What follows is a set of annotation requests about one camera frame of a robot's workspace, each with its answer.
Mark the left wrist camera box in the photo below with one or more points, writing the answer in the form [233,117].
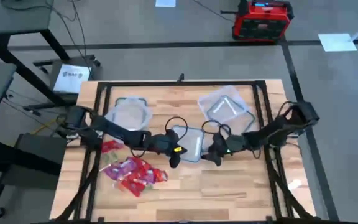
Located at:
[166,140]

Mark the green candy pack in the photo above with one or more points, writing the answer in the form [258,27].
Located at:
[149,186]
[110,157]

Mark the purple candy pack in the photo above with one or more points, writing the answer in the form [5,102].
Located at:
[150,176]
[120,169]

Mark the yellow tag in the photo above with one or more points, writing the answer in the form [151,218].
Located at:
[178,149]

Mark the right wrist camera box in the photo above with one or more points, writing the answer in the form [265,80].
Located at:
[228,146]

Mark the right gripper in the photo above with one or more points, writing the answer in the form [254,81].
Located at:
[233,143]

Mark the white printed paper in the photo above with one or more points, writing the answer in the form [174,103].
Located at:
[71,79]

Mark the white sticker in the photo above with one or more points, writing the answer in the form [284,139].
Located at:
[294,184]

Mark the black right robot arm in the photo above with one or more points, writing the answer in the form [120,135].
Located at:
[269,132]

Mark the dark grey box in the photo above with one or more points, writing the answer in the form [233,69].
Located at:
[42,149]

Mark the white paper sheet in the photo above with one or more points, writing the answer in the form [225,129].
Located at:
[165,3]
[337,42]

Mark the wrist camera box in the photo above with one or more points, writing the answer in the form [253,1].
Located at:
[166,140]
[228,146]

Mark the small black bracket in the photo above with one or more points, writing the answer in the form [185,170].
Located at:
[181,78]

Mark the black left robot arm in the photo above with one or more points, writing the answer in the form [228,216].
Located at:
[117,130]

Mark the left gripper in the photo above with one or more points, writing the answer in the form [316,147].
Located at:
[163,143]

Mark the black table leg frame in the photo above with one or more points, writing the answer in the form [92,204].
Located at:
[17,154]

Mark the red portable power station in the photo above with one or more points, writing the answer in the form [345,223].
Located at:
[259,28]

